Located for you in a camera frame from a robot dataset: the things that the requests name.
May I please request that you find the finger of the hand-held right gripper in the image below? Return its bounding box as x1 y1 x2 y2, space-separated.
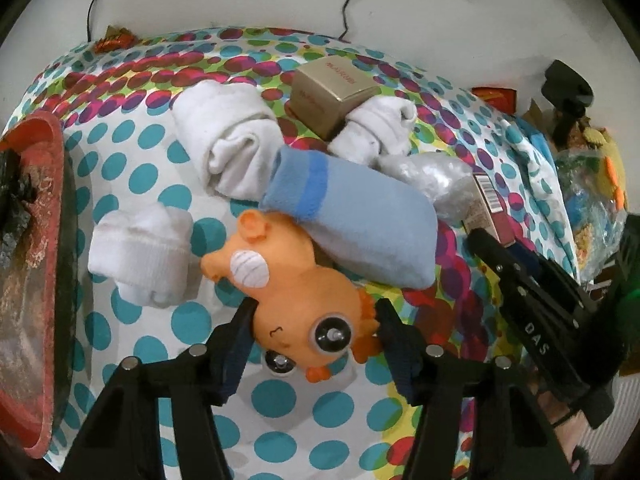
514 244 597 319
468 228 589 402

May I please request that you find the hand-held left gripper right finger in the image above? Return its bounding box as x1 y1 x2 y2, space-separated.
375 299 576 480

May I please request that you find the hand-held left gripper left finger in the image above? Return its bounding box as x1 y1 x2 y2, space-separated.
60 301 259 480

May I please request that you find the orange big-eyed rubber toy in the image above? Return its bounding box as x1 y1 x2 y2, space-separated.
200 208 383 383

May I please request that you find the small dark red box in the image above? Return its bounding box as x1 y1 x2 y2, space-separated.
462 172 518 248

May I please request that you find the clear plastic bag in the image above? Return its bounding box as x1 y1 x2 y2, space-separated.
377 154 483 226

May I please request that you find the red plastic basket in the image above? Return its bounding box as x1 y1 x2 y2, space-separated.
0 112 77 459

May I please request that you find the person's right forearm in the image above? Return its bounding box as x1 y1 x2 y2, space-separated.
537 390 608 480

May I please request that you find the clear bag of toys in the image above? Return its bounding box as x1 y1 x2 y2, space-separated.
555 145 629 272

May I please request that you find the folded white sock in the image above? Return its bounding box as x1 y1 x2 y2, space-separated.
87 203 193 309

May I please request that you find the light blue sock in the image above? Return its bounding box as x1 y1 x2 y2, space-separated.
259 146 440 290

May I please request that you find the yellow toy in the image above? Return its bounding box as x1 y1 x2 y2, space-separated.
582 125 629 211

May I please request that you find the orange snack packet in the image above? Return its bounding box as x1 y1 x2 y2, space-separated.
472 86 518 114

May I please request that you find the polka dot cloth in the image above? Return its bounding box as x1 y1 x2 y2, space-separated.
0 25 582 480

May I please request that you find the large rolled white sock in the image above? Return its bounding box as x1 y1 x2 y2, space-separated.
171 81 283 201

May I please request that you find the small rolled white sock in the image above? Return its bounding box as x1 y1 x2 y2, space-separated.
327 96 418 168

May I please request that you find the gold cardboard box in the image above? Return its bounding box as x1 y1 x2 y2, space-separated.
289 57 382 142

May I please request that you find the orange candy wrapper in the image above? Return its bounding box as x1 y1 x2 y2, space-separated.
94 25 137 53

